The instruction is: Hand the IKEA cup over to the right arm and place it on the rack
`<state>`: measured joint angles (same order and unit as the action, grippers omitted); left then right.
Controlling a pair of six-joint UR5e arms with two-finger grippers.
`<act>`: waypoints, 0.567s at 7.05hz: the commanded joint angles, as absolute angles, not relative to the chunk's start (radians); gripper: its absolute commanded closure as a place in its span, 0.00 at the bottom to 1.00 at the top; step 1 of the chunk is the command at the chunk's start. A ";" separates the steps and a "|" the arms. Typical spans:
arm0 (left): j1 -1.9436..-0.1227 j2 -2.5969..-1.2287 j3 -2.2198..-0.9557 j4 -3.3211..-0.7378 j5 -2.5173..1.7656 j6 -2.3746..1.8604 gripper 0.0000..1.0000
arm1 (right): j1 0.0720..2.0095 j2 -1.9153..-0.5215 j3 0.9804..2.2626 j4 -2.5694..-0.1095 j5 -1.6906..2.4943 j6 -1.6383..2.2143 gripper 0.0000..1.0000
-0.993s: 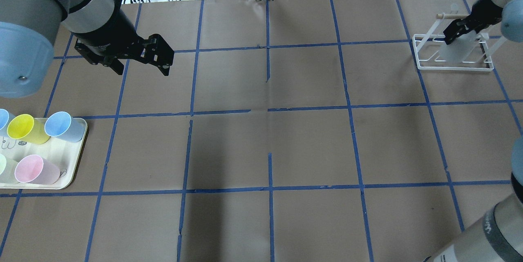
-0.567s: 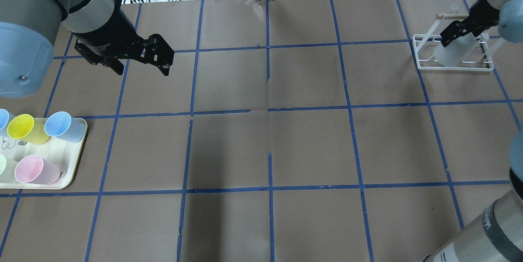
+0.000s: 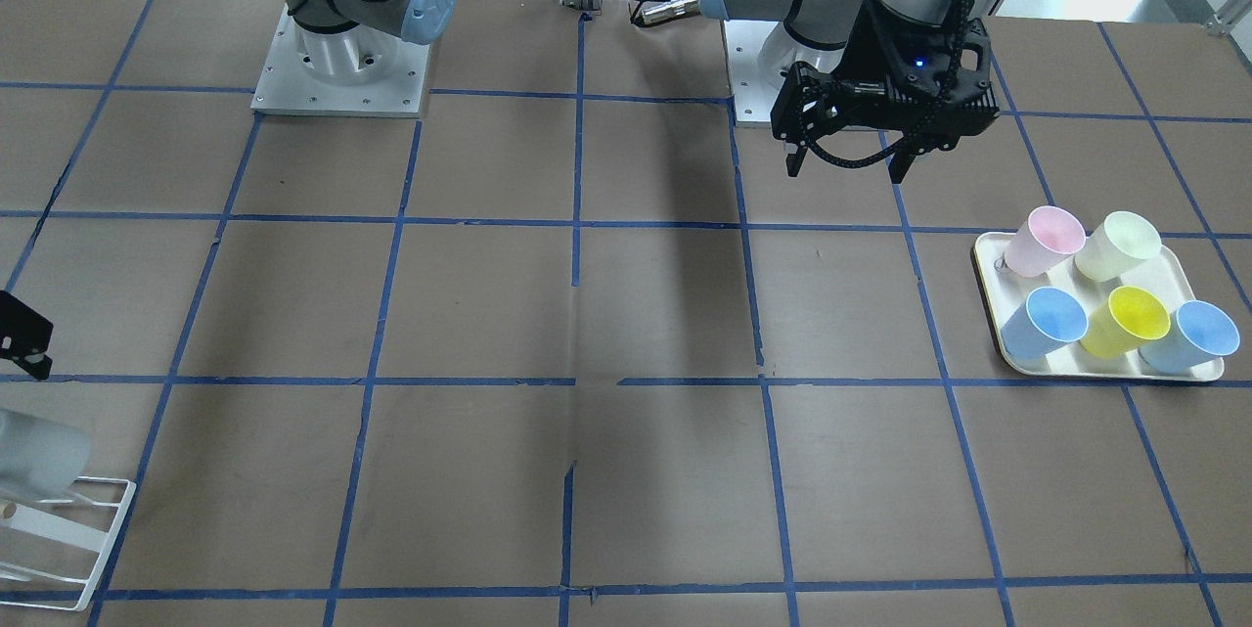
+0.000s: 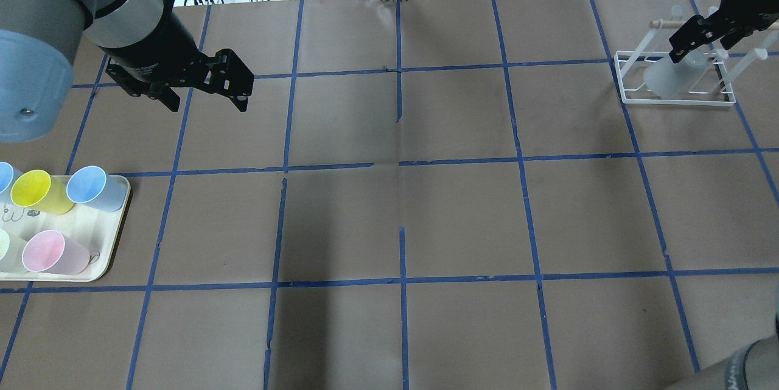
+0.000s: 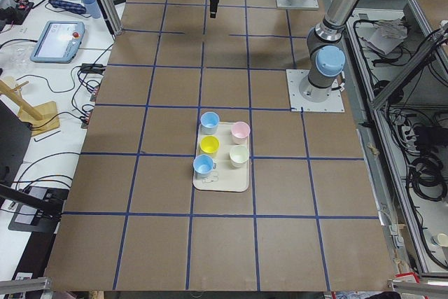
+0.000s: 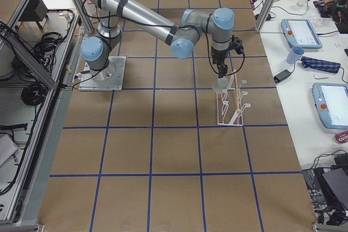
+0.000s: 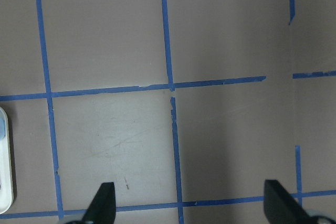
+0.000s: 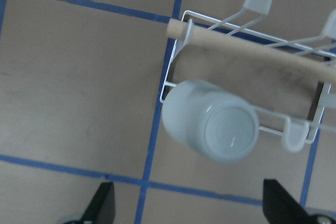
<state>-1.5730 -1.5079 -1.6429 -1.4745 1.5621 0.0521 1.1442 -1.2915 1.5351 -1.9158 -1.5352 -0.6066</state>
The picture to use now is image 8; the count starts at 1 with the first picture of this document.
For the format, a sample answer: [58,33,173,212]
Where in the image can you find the white ikea cup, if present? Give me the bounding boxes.
[161,80,259,163]

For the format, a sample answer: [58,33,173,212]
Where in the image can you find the white wire cup rack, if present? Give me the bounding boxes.
[159,0,336,153]

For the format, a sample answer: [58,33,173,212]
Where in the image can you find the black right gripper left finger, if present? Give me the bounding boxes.
[80,182,116,223]

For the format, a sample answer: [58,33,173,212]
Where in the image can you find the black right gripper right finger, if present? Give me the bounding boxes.
[262,179,315,223]

